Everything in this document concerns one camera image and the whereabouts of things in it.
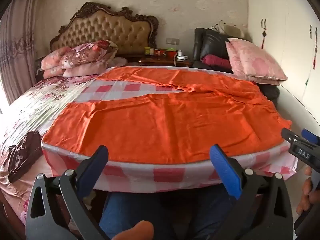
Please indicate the red hanging ornament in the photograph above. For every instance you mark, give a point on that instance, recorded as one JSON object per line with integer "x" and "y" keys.
{"x": 263, "y": 33}
{"x": 314, "y": 60}

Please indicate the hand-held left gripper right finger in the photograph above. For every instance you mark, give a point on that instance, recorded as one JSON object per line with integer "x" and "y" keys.
{"x": 225, "y": 170}

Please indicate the floral bed sheet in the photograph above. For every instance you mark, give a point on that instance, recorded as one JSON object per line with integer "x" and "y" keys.
{"x": 37, "y": 100}

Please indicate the white bag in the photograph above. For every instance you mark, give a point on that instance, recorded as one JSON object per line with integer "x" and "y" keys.
{"x": 232, "y": 30}

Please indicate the person's right hand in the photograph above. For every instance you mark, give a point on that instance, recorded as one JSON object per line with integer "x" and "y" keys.
{"x": 303, "y": 197}

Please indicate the folded floral quilt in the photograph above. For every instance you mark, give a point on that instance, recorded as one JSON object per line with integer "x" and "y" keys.
{"x": 87, "y": 52}

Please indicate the white wardrobe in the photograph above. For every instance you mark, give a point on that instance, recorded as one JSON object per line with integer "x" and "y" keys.
{"x": 280, "y": 55}

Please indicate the tufted carved headboard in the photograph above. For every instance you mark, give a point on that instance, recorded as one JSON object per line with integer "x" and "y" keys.
{"x": 107, "y": 30}

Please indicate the large pink patterned pillow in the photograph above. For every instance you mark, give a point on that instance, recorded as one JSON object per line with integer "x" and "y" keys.
{"x": 252, "y": 60}
{"x": 265, "y": 82}

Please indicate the yellow jar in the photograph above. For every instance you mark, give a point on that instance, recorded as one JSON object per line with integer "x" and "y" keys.
{"x": 147, "y": 51}

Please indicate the orange pants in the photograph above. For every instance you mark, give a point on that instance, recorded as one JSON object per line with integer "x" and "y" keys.
{"x": 162, "y": 120}

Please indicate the dark maroon cloth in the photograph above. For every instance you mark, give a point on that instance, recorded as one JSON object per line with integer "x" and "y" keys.
{"x": 23, "y": 155}

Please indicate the black leather chair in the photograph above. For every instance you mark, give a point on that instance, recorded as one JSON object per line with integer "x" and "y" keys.
{"x": 212, "y": 45}

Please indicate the dark wooden nightstand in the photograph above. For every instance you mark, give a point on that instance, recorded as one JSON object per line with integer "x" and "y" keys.
{"x": 160, "y": 61}

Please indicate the wall socket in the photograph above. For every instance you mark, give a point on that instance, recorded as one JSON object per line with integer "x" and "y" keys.
{"x": 172, "y": 41}

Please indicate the magenta cushion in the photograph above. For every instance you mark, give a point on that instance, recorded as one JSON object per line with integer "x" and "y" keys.
{"x": 217, "y": 60}

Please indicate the person's blue jeans legs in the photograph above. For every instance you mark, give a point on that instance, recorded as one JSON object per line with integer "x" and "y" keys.
{"x": 125, "y": 210}

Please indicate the pink patterned curtain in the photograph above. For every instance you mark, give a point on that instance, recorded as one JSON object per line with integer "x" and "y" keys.
{"x": 17, "y": 55}

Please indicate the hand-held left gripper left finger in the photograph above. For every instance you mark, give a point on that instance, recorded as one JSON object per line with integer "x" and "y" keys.
{"x": 97, "y": 160}

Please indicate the white dish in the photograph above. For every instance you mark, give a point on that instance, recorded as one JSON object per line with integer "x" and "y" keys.
{"x": 182, "y": 58}

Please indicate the red bowl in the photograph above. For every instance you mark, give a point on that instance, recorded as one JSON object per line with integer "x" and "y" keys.
{"x": 172, "y": 53}

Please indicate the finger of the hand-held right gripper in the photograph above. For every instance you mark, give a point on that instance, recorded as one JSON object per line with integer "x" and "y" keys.
{"x": 288, "y": 134}
{"x": 310, "y": 134}

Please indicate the person's left hand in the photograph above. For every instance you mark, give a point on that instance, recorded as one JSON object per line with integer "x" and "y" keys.
{"x": 135, "y": 231}

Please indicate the pale pink pillow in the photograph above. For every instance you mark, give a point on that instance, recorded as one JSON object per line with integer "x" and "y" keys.
{"x": 118, "y": 62}

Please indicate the red can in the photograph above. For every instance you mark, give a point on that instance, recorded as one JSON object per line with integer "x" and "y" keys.
{"x": 157, "y": 52}
{"x": 163, "y": 53}

